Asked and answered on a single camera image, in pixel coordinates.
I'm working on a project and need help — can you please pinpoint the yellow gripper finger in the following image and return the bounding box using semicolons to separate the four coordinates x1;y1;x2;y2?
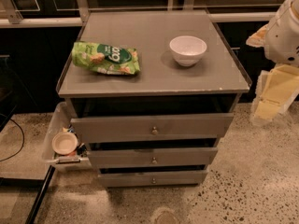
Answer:
251;64;299;122
246;24;268;48

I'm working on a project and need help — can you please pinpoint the grey bottom drawer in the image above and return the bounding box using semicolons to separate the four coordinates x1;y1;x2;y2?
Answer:
99;170;207;188

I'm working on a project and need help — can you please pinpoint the grey drawer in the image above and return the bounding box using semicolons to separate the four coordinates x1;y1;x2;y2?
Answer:
71;113;234;143
99;170;207;188
88;147;218;168

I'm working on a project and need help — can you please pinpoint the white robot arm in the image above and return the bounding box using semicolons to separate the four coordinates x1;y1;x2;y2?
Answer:
246;0;299;126

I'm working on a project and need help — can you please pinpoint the grey top drawer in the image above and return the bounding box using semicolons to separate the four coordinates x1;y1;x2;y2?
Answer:
71;113;234;143

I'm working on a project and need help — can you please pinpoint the grey middle drawer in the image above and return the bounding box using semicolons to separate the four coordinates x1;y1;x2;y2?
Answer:
88;147;218;168

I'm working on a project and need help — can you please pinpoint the grey drawer cabinet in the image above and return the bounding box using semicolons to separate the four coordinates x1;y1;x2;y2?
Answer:
57;10;251;175

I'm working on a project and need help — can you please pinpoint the white bowl on cabinet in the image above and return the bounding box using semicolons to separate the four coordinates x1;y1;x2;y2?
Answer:
169;35;207;67

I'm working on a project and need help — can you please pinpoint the green snack bag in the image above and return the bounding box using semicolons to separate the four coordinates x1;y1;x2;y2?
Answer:
71;41;140;76

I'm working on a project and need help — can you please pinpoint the clear plastic storage bin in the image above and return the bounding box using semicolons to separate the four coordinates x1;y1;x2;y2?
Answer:
41;102;91;172

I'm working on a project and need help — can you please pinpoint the small beige bowl in bin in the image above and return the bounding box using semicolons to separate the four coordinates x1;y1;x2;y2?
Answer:
51;132;78;155

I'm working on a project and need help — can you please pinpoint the black bar on floor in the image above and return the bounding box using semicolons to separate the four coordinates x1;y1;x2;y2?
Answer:
25;166;55;224

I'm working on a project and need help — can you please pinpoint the metal railing frame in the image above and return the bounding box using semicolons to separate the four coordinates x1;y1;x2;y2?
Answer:
0;0;285;27

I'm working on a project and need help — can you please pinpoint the black cable on floor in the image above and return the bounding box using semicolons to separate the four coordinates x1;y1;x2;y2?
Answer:
0;113;26;163

